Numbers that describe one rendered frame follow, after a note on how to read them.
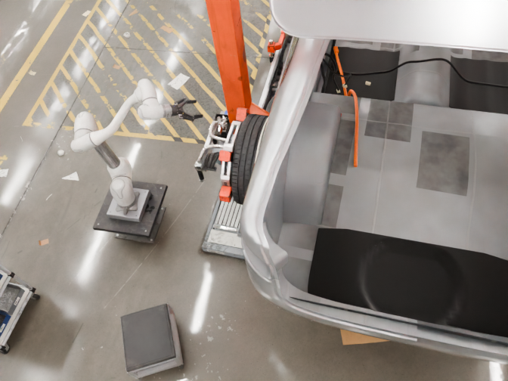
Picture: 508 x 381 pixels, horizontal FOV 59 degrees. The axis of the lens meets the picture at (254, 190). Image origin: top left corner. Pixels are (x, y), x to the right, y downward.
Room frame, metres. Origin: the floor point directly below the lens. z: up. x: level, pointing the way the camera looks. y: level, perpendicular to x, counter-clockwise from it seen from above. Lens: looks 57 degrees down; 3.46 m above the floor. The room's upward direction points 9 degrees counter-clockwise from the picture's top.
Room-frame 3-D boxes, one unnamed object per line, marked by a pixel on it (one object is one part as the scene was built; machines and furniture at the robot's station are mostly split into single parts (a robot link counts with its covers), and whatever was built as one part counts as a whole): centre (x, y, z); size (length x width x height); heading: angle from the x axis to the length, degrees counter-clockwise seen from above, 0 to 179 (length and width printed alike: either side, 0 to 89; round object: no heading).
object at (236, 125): (2.00, 0.08, 0.85); 0.54 x 0.07 x 0.54; 158
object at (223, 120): (2.62, 0.19, 0.52); 0.20 x 0.14 x 0.13; 162
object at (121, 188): (2.11, 1.05, 0.53); 0.18 x 0.16 x 0.22; 3
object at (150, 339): (0.97, 0.91, 0.17); 0.43 x 0.36 x 0.34; 8
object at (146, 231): (2.10, 1.05, 0.15); 0.50 x 0.50 x 0.30; 71
